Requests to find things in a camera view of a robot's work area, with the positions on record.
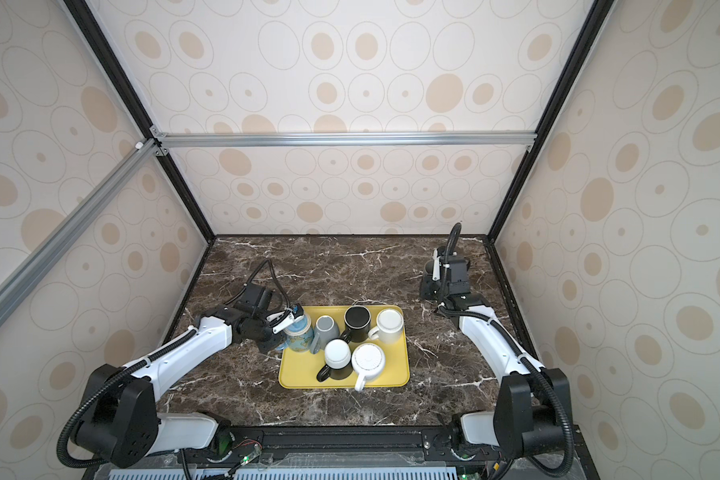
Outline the black mug white base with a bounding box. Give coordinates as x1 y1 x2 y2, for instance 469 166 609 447
316 339 353 382

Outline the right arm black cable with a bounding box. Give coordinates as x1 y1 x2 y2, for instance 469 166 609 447
442 221 463 265

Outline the blue mug yellow inside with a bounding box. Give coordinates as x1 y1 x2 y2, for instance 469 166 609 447
284 313 314 352

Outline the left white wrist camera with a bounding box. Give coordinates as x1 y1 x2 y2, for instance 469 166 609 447
267 304 304 334

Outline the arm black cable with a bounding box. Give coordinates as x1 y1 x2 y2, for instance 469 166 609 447
442 221 463 265
221 257 292 313

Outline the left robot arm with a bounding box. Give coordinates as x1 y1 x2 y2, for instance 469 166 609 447
56 282 303 469

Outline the horizontal aluminium rail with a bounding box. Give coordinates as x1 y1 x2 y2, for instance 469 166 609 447
157 131 536 148

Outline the cream white mug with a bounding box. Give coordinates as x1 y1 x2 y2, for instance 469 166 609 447
368 308 404 344

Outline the left slanted aluminium rail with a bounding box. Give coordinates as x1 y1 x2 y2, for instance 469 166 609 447
0 138 157 328

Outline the white mug upside down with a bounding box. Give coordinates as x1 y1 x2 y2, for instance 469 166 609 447
351 343 386 391

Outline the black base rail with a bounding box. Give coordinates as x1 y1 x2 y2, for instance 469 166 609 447
83 424 601 480

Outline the small grey mug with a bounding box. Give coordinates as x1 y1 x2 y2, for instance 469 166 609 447
310 315 340 354

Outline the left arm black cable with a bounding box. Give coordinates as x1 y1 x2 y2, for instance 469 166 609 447
221 257 292 313

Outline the black mug upside down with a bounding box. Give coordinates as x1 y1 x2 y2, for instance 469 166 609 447
340 305 371 343

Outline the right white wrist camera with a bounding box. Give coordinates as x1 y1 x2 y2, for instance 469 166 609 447
426 246 446 282

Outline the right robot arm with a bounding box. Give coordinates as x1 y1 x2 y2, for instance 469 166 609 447
420 249 575 478

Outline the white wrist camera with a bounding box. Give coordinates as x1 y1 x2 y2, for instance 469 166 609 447
267 304 304 334
426 246 446 282

